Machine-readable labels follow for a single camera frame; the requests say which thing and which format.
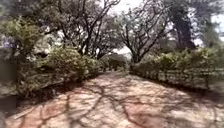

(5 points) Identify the red brick path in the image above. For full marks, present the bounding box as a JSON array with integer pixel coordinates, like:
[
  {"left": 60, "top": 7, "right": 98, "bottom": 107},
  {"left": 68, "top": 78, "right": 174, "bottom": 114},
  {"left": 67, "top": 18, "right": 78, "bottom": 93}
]
[{"left": 3, "top": 70, "right": 224, "bottom": 128}]

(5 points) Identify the row of bare-branched trees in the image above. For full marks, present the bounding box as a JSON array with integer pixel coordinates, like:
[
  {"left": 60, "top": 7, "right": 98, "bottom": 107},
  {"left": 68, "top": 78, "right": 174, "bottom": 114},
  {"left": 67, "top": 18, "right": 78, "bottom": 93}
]
[{"left": 0, "top": 0, "right": 224, "bottom": 64}]

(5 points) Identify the row of green bushes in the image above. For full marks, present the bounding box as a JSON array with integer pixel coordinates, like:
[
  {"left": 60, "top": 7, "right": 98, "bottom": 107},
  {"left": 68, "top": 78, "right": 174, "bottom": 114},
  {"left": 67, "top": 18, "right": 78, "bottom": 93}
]
[{"left": 0, "top": 19, "right": 104, "bottom": 101}]

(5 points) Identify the green hedge with fence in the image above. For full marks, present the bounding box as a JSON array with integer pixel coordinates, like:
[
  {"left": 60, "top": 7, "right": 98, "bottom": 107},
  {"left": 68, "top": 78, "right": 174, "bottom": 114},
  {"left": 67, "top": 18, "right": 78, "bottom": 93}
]
[{"left": 129, "top": 46, "right": 224, "bottom": 92}]

